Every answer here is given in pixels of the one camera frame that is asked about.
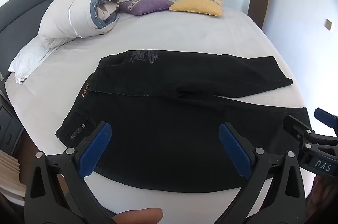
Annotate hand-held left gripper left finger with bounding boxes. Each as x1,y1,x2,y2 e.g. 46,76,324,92
24,121,124,224

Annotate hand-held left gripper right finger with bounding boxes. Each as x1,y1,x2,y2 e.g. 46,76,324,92
218,122,307,224

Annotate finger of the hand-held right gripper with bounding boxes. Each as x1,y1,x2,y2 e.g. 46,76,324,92
282,115,316,144
314,107,338,138

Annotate black denim pants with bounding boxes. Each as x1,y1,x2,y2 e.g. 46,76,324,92
55,49,309,193

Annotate person's left hand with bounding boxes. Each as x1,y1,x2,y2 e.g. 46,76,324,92
111,208,164,224

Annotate beige ribbed object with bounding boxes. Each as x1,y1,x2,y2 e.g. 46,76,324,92
0,150,27,194

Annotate grey nightstand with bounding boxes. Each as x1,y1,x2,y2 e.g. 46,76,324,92
0,105,24,156

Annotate white pillow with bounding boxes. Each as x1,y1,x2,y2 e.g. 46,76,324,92
8,35,62,84

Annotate bed with white sheet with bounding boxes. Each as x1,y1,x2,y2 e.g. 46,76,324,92
4,6,316,224

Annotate white folded duvet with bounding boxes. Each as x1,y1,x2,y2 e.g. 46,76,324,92
38,0,130,48

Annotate yellow cushion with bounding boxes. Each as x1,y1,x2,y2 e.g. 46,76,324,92
168,0,224,17

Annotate purple cushion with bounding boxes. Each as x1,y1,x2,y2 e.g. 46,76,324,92
119,0,175,16

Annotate grey upholstered headboard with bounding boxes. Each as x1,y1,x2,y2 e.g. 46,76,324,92
0,0,105,82

